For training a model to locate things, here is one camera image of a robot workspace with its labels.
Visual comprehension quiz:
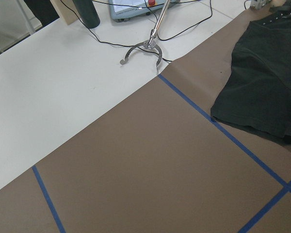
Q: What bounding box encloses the brown paper table cover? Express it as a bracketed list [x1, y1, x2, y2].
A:
[0, 0, 291, 233]

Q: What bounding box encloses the blue teach pendant tablet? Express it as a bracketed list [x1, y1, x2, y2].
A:
[108, 0, 182, 23]

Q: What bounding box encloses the metal reacher grabber tool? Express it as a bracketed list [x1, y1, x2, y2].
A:
[119, 0, 171, 72]

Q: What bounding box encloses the dark green water bottle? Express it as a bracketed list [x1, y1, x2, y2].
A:
[73, 0, 100, 29]

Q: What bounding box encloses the black cable on table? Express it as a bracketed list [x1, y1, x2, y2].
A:
[70, 0, 213, 63]

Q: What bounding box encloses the black graphic t-shirt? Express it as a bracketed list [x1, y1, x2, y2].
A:
[210, 3, 291, 144]

